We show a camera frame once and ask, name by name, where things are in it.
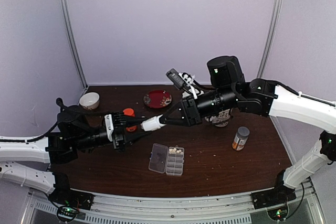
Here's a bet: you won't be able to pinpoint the round circuit board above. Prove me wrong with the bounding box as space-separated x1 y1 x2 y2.
56 206 79 222
267 206 289 221

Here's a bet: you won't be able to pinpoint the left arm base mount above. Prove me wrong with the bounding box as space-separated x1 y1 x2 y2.
48 173 94 210

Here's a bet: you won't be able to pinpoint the front aluminium rail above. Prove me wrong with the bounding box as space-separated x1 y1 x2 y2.
19 180 327 223

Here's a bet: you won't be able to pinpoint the white floral mug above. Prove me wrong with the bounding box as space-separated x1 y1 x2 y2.
205 109 232 127

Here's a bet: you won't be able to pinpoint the red floral plate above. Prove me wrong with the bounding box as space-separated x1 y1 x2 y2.
143 90 172 109

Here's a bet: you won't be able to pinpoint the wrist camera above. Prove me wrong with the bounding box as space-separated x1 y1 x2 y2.
104 114 114 142
166 68 201 99

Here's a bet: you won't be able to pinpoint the small white pill bottle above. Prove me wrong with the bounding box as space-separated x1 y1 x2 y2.
141 115 165 132

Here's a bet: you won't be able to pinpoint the aluminium frame post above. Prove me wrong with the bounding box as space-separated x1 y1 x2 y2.
59 0 88 89
257 0 283 78

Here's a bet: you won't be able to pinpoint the clear plastic pill organizer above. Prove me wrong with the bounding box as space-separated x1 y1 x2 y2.
148 143 185 176

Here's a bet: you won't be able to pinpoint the right aluminium frame post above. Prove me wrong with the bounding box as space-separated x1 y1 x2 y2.
257 0 283 78

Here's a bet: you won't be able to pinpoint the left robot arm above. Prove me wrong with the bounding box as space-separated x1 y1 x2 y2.
1 105 163 205

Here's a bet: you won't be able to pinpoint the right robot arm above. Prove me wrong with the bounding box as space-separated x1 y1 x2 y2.
157 56 335 204

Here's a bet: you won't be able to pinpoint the orange pill bottle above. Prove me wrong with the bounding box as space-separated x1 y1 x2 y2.
122 108 137 132

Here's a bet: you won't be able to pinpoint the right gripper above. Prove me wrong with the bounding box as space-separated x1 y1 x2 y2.
159 86 238 128

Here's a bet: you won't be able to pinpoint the left round circuit board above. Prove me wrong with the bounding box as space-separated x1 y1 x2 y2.
56 206 79 222

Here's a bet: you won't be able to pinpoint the white ceramic bowl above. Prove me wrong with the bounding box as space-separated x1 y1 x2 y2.
79 92 100 111

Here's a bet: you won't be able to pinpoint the amber bottle grey cap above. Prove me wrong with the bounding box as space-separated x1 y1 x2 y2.
232 126 250 151

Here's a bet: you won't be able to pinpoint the left aluminium frame post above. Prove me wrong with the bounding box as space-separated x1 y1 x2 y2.
59 0 88 89

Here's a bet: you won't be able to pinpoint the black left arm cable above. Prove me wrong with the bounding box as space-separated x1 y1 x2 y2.
0 98 111 143

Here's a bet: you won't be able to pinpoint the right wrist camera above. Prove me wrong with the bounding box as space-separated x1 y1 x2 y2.
166 68 201 99

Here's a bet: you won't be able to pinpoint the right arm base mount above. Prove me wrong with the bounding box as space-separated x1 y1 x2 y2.
251 170 296 209

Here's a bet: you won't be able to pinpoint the white pills in organizer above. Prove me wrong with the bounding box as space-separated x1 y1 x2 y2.
169 148 183 155

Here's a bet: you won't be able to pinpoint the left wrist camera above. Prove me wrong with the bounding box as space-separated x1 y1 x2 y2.
104 114 114 142

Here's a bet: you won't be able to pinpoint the white scalloped bowl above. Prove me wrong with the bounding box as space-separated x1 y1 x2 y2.
182 90 204 98

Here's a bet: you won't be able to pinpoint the right round circuit board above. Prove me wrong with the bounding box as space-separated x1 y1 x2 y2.
267 206 289 221

